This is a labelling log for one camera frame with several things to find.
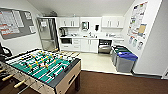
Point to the stainless steel refrigerator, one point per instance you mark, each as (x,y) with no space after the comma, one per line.
(48,35)

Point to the black built-in microwave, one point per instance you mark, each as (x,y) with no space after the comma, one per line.
(66,41)

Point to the green foosball table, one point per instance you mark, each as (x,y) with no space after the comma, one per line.
(40,71)

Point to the white base cabinet with doors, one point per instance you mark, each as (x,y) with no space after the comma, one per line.
(86,46)

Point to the steel paper towel dispenser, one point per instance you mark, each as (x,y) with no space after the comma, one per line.
(85,26)

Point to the paper posters on wall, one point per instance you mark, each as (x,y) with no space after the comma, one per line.
(137,21)

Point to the white three-door wall cabinet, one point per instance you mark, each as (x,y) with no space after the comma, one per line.
(112,22)

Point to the grey bin with blue lid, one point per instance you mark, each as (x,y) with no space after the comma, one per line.
(126,62)

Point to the grey bin with green lid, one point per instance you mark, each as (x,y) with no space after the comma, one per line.
(115,53)

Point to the white drawer cabinet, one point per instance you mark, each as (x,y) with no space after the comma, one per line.
(118,41)

